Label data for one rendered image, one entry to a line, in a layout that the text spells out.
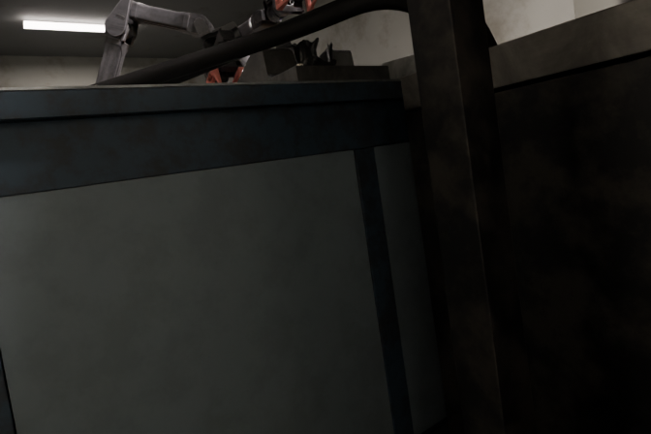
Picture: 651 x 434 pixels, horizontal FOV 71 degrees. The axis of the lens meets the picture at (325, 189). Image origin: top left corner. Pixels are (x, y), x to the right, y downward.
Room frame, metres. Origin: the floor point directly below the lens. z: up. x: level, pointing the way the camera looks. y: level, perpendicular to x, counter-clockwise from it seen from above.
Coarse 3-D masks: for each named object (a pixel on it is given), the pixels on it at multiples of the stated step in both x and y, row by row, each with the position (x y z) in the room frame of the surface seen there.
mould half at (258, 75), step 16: (272, 48) 1.07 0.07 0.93; (288, 48) 1.09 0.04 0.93; (256, 64) 1.08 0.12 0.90; (272, 64) 1.06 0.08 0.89; (288, 64) 1.08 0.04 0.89; (336, 64) 1.16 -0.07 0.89; (352, 64) 1.19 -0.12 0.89; (240, 80) 1.16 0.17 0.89; (256, 80) 1.09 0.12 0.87; (272, 80) 1.03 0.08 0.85; (288, 80) 0.98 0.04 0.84; (304, 80) 0.96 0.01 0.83
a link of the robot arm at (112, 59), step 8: (128, 24) 1.44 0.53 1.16; (128, 32) 1.44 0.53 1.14; (112, 40) 1.42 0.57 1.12; (120, 40) 1.43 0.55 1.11; (128, 40) 1.47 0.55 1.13; (104, 48) 1.43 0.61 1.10; (112, 48) 1.43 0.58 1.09; (120, 48) 1.43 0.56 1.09; (128, 48) 1.48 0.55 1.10; (104, 56) 1.43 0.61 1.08; (112, 56) 1.43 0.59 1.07; (120, 56) 1.45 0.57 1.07; (104, 64) 1.43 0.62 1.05; (112, 64) 1.43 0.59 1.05; (120, 64) 1.45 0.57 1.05; (104, 72) 1.43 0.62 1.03; (112, 72) 1.43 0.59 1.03; (120, 72) 1.47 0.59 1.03; (96, 80) 1.43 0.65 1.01
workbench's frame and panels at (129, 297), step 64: (0, 128) 0.56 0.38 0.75; (64, 128) 0.60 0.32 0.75; (128, 128) 0.65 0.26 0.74; (192, 128) 0.70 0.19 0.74; (256, 128) 0.76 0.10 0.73; (320, 128) 0.83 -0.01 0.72; (384, 128) 0.92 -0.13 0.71; (0, 192) 0.56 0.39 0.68; (64, 192) 0.60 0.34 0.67; (128, 192) 0.64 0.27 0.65; (192, 192) 0.69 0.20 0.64; (256, 192) 0.75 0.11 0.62; (320, 192) 0.83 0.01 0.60; (384, 192) 0.91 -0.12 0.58; (0, 256) 0.55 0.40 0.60; (64, 256) 0.59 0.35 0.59; (128, 256) 0.63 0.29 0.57; (192, 256) 0.68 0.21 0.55; (256, 256) 0.74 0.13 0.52; (320, 256) 0.81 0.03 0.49; (384, 256) 0.90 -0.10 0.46; (0, 320) 0.55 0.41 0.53; (64, 320) 0.58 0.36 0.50; (128, 320) 0.63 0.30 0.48; (192, 320) 0.67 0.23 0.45; (256, 320) 0.73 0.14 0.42; (320, 320) 0.80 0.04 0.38; (384, 320) 0.88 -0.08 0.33; (0, 384) 0.54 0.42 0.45; (64, 384) 0.58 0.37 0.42; (128, 384) 0.62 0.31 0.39; (192, 384) 0.67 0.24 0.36; (256, 384) 0.72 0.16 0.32; (320, 384) 0.79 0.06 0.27; (384, 384) 0.87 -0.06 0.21
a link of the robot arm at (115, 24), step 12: (120, 0) 1.41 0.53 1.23; (132, 0) 1.43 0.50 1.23; (120, 12) 1.41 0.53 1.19; (132, 12) 1.42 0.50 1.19; (144, 12) 1.43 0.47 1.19; (156, 12) 1.43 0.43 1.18; (168, 12) 1.43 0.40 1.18; (180, 12) 1.43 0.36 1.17; (108, 24) 1.41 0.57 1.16; (120, 24) 1.41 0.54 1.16; (132, 24) 1.49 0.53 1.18; (156, 24) 1.45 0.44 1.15; (168, 24) 1.44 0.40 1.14; (180, 24) 1.43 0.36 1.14; (192, 24) 1.43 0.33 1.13; (192, 36) 1.49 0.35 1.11
